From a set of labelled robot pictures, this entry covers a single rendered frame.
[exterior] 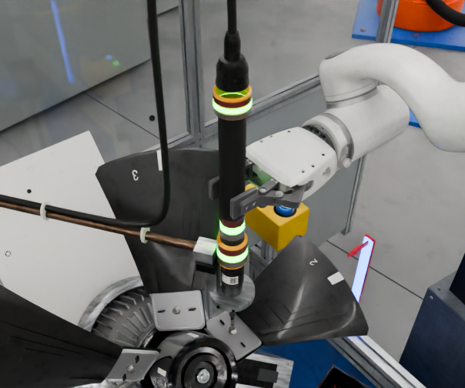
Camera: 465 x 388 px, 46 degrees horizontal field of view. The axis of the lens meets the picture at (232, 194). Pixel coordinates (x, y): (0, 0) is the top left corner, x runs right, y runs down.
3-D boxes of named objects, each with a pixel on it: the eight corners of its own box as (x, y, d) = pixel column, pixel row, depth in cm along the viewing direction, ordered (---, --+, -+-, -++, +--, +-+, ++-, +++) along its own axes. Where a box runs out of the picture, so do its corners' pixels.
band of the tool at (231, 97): (208, 118, 62) (207, 96, 60) (219, 98, 65) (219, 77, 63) (245, 125, 61) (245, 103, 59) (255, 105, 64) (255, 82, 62)
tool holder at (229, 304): (191, 303, 84) (187, 261, 77) (205, 269, 89) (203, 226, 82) (248, 317, 82) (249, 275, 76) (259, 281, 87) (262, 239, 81)
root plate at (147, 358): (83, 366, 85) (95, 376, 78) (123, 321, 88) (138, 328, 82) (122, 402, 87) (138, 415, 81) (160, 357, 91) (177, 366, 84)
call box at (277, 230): (235, 219, 144) (235, 189, 136) (265, 203, 148) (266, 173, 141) (276, 256, 134) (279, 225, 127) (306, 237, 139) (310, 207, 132)
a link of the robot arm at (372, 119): (342, 105, 75) (359, 168, 78) (404, 75, 81) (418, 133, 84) (303, 108, 82) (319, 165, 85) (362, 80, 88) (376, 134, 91)
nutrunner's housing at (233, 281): (216, 309, 86) (208, 38, 55) (224, 290, 89) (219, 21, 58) (240, 316, 85) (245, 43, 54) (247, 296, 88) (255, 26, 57)
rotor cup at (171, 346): (114, 367, 89) (141, 386, 78) (173, 299, 95) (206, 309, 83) (172, 423, 93) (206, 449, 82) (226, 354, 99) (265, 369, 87)
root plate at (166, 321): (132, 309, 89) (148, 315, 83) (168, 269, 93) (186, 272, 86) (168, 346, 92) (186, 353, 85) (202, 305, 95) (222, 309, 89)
